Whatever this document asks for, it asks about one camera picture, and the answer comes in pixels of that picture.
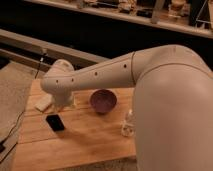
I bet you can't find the purple bowl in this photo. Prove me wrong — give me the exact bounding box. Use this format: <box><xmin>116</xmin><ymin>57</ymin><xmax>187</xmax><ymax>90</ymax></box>
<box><xmin>90</xmin><ymin>89</ymin><xmax>117</xmax><ymax>114</ymax></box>

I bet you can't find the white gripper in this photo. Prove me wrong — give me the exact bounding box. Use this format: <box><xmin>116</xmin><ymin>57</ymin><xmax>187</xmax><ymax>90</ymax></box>
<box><xmin>53</xmin><ymin>92</ymin><xmax>74</xmax><ymax>108</ymax></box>

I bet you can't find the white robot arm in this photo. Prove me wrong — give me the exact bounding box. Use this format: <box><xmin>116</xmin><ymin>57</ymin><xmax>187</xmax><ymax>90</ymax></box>
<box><xmin>41</xmin><ymin>45</ymin><xmax>213</xmax><ymax>171</ymax></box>

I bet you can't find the small clear bottle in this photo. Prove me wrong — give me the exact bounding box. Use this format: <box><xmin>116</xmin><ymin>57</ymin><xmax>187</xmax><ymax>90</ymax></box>
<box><xmin>121</xmin><ymin>110</ymin><xmax>134</xmax><ymax>137</ymax></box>

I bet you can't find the wooden board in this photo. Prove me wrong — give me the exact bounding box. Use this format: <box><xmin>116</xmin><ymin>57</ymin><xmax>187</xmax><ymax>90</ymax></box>
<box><xmin>12</xmin><ymin>79</ymin><xmax>135</xmax><ymax>171</ymax></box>

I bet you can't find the black cable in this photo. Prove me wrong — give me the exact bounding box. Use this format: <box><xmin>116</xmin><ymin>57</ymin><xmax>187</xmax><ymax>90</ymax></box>
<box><xmin>0</xmin><ymin>53</ymin><xmax>46</xmax><ymax>148</ymax></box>

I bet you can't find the black phone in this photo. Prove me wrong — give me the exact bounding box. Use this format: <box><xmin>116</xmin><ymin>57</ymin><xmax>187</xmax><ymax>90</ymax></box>
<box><xmin>46</xmin><ymin>114</ymin><xmax>65</xmax><ymax>131</ymax></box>

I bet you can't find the background shelf with clutter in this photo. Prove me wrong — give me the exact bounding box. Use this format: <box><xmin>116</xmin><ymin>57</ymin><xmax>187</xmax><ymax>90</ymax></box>
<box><xmin>25</xmin><ymin>0</ymin><xmax>213</xmax><ymax>40</ymax></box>

